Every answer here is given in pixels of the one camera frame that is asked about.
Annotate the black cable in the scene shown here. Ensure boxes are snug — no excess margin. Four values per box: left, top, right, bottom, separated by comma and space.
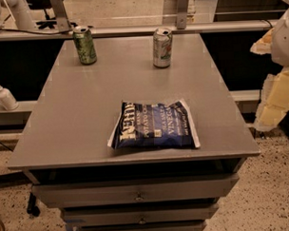
0, 25, 73, 37

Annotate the grey metal frame post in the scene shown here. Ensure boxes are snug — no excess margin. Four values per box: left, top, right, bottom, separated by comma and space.
176, 0, 189, 29
49, 0, 72, 32

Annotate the green soda can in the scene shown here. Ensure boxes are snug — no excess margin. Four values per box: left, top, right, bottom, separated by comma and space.
73, 26, 97, 66

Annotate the white pump bottle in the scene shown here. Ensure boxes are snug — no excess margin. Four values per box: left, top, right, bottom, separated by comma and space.
0, 85, 19, 111

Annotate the grey metal frame post right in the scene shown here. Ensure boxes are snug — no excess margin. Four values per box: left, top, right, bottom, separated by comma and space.
176, 0, 189, 29

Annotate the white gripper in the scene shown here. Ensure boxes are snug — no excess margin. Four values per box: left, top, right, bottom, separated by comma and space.
250, 9, 289, 131

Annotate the grey drawer cabinet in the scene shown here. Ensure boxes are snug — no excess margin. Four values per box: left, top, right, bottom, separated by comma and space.
9, 34, 258, 231

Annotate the black office chair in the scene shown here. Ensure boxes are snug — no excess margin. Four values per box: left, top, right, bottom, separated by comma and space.
27, 0, 57, 29

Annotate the silver 7up can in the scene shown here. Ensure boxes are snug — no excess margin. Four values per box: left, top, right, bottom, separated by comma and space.
153, 28, 172, 68

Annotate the blue Kettle chips bag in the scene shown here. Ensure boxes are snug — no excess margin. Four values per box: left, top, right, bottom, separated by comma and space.
107, 99, 201, 149

